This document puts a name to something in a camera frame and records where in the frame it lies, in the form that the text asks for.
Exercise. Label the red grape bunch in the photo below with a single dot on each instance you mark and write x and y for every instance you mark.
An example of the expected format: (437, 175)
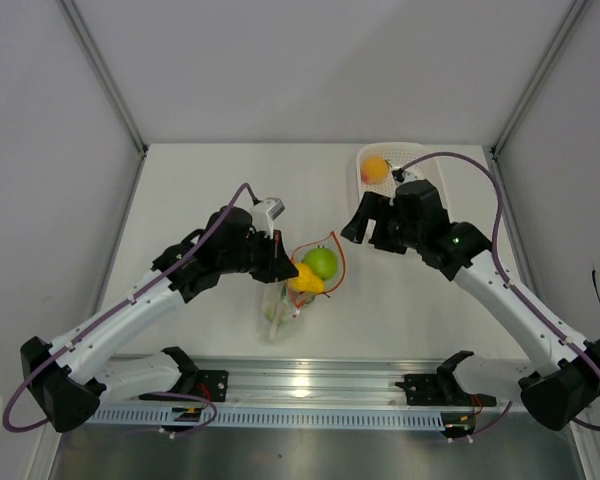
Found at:
(301, 299)

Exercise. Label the left aluminium frame post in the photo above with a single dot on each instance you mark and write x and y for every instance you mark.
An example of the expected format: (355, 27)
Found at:
(100, 69)

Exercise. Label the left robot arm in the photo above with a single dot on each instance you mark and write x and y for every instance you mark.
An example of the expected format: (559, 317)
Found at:
(69, 377)

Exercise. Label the orange fruit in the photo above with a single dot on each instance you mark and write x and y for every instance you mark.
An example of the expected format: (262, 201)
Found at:
(374, 170)

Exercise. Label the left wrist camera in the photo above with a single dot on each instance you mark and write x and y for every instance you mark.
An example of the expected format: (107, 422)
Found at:
(264, 213)

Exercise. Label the aluminium frame post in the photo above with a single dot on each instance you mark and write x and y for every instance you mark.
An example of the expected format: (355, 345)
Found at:
(542, 71)
(100, 69)

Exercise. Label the clear orange-zipper zip bag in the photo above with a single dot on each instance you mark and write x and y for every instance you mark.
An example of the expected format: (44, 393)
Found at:
(332, 242)

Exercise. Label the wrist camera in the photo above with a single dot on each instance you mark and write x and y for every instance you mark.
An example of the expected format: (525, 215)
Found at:
(264, 213)
(402, 176)

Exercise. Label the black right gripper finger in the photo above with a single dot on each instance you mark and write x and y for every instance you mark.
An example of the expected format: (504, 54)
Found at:
(385, 217)
(355, 230)

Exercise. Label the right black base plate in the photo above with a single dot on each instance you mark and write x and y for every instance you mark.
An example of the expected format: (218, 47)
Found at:
(436, 390)

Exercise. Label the aluminium mounting rail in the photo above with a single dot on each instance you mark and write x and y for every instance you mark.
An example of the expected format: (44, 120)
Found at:
(312, 385)

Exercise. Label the yellow lemon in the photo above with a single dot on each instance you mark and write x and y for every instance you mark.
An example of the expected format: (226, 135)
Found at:
(306, 280)

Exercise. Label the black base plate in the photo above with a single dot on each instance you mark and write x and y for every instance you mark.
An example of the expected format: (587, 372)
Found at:
(211, 385)
(436, 390)

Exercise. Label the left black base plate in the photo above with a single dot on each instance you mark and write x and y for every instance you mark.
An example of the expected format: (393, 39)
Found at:
(211, 385)

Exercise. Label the green apple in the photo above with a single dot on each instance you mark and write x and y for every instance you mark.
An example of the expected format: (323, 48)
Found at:
(323, 262)

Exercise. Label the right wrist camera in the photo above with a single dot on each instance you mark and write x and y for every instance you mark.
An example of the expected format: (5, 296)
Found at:
(402, 176)

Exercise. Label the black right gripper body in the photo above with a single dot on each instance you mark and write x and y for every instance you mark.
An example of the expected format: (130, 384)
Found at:
(408, 235)

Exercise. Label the right aluminium frame post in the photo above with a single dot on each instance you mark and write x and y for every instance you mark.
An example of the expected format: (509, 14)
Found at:
(542, 71)

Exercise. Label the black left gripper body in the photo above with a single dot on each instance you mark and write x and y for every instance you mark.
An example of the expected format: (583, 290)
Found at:
(242, 260)

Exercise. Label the slotted white cable duct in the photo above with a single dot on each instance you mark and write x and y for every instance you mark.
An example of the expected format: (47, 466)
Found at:
(165, 416)

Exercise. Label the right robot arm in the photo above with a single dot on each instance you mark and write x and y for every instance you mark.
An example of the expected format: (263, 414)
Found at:
(561, 374)

